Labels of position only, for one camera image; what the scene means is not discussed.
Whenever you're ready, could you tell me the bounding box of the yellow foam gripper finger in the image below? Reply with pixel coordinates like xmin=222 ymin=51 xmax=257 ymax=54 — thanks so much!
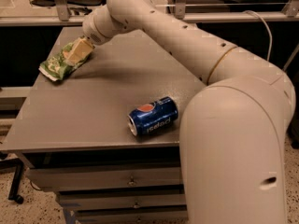
xmin=65 ymin=37 xmax=94 ymax=66

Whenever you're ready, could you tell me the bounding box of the green jalapeno chip bag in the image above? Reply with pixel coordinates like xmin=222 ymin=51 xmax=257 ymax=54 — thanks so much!
xmin=39 ymin=40 xmax=90 ymax=81

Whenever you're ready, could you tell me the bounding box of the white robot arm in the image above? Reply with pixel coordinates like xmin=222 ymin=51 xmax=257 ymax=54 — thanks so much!
xmin=83 ymin=0 xmax=296 ymax=224

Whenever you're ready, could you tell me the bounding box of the grey drawer cabinet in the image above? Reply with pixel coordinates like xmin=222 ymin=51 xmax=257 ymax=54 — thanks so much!
xmin=1 ymin=31 xmax=204 ymax=224

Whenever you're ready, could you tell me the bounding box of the blue Pepsi can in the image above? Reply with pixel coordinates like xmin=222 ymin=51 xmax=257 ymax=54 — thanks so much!
xmin=128 ymin=97 xmax=178 ymax=136

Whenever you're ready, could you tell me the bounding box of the black chair base leg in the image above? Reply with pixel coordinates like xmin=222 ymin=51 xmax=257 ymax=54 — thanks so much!
xmin=0 ymin=152 xmax=24 ymax=204

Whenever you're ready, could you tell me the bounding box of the grey metal railing frame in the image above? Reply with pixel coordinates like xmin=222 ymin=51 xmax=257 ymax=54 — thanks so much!
xmin=0 ymin=0 xmax=299 ymax=28

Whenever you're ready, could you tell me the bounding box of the white cable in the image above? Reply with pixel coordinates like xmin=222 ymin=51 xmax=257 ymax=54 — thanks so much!
xmin=242 ymin=10 xmax=273 ymax=63

